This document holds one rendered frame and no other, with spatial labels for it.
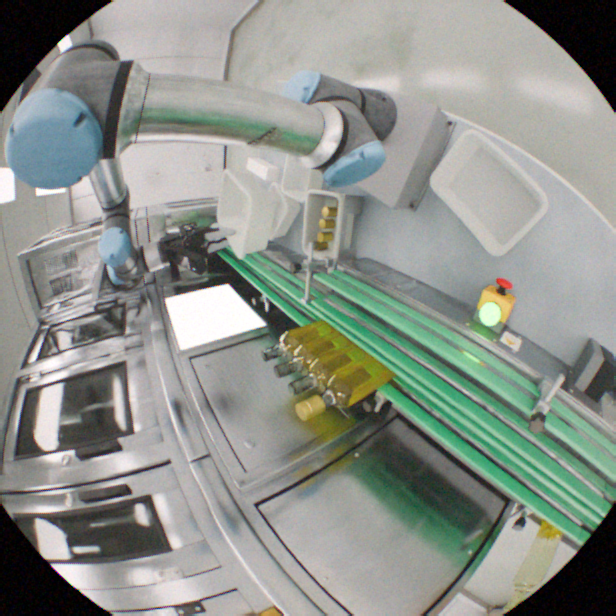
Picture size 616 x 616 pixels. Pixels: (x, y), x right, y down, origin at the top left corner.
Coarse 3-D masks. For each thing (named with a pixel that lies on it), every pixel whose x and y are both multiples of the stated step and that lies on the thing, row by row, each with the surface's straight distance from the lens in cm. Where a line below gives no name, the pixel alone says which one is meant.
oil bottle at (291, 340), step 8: (320, 320) 65; (296, 328) 61; (304, 328) 61; (312, 328) 61; (320, 328) 62; (328, 328) 62; (288, 336) 58; (296, 336) 58; (304, 336) 58; (312, 336) 59; (320, 336) 60; (288, 344) 57; (296, 344) 57; (288, 352) 57
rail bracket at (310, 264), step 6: (312, 246) 64; (312, 252) 64; (312, 258) 65; (324, 258) 69; (330, 258) 69; (294, 264) 62; (300, 264) 63; (306, 264) 64; (312, 264) 65; (318, 264) 66; (324, 264) 68; (330, 264) 69; (294, 270) 62; (306, 270) 65; (312, 270) 65; (306, 282) 67; (306, 288) 68; (306, 294) 68; (306, 300) 69
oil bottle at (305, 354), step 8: (328, 336) 60; (336, 336) 60; (344, 336) 61; (304, 344) 56; (312, 344) 57; (320, 344) 57; (328, 344) 57; (336, 344) 58; (344, 344) 58; (296, 352) 55; (304, 352) 54; (312, 352) 54; (320, 352) 55; (328, 352) 55; (304, 360) 53; (312, 360) 53; (304, 368) 54
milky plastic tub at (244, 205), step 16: (224, 176) 72; (240, 176) 69; (224, 192) 74; (240, 192) 76; (256, 192) 60; (224, 208) 77; (240, 208) 78; (256, 208) 56; (272, 208) 58; (224, 224) 74; (240, 224) 75; (256, 224) 58; (272, 224) 63; (240, 240) 68; (256, 240) 61; (240, 256) 61
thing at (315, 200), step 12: (312, 192) 82; (324, 192) 77; (312, 204) 86; (324, 204) 88; (312, 216) 86; (312, 228) 87; (336, 228) 74; (312, 240) 88; (336, 240) 74; (324, 252) 86; (336, 252) 75
